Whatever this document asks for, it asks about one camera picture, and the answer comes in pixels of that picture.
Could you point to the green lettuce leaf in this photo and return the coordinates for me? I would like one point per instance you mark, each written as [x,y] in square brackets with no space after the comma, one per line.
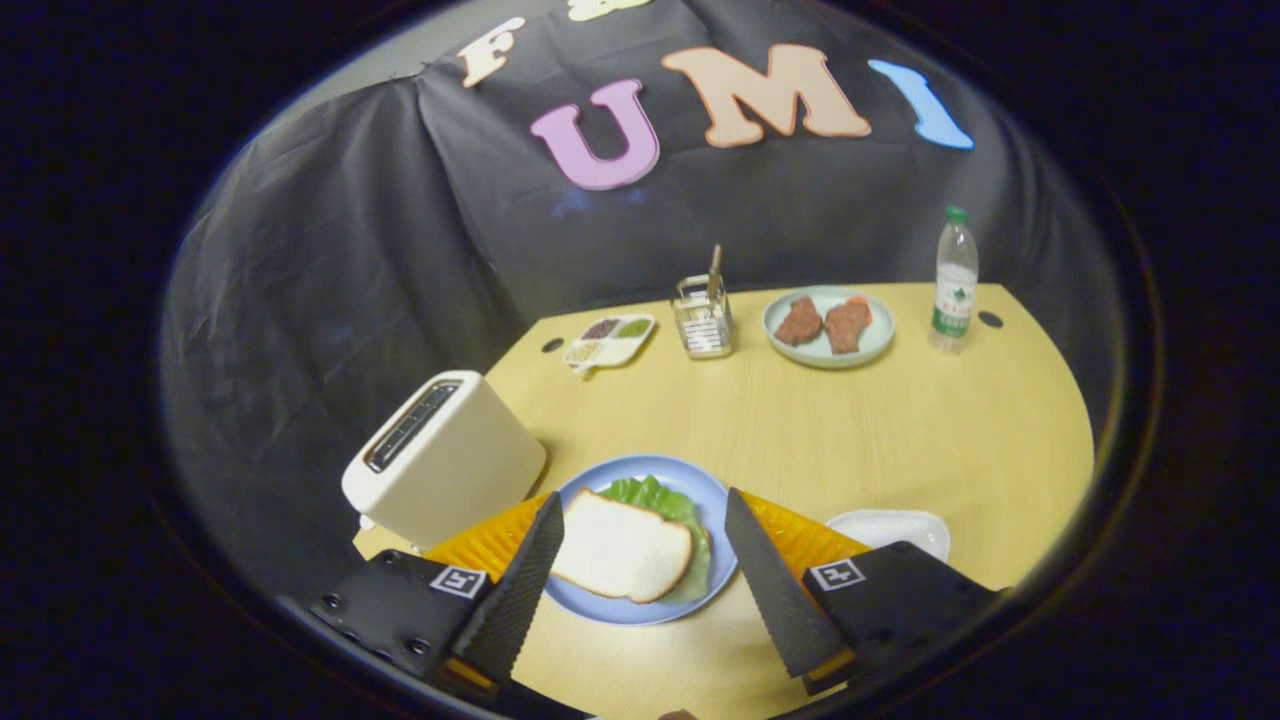
[660,497]

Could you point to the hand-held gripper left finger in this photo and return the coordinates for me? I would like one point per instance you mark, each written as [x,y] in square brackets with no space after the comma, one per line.
[520,590]

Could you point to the pale green plate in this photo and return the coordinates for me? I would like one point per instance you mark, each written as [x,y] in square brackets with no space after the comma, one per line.
[825,355]

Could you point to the brown cooked meat piece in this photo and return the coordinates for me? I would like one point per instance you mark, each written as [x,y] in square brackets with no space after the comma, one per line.
[847,326]
[798,322]

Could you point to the clear water bottle green cap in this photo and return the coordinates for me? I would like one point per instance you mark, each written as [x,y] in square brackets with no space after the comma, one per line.
[955,290]

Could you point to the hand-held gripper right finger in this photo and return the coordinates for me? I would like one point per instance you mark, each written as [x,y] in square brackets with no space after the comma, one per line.
[775,590]

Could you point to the plain white bread slice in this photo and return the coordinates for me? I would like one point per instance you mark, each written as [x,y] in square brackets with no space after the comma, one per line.
[620,545]

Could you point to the blue plate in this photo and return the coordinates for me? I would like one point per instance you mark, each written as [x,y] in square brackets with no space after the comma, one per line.
[610,612]

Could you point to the white toaster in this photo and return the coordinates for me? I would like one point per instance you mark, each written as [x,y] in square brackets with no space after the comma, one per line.
[460,470]

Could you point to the white plate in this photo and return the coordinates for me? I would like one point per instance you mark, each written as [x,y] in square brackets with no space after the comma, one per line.
[890,525]

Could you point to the black backdrop cloth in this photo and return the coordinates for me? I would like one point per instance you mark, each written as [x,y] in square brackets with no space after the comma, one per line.
[350,250]

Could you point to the white divided dish with beans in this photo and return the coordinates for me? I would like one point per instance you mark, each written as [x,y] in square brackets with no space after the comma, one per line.
[615,348]

